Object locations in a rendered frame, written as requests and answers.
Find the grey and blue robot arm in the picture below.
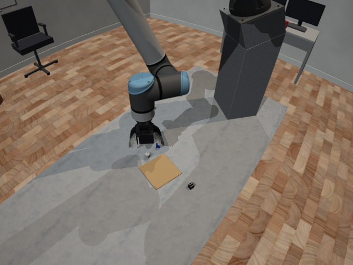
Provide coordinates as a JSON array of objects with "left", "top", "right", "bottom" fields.
[{"left": 107, "top": 0, "right": 271, "bottom": 122}]

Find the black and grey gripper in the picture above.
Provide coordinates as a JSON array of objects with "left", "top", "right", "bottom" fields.
[{"left": 129, "top": 119, "right": 164, "bottom": 148}]

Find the orange flat mat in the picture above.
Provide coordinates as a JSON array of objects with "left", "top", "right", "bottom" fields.
[{"left": 139, "top": 153, "right": 182, "bottom": 190}]

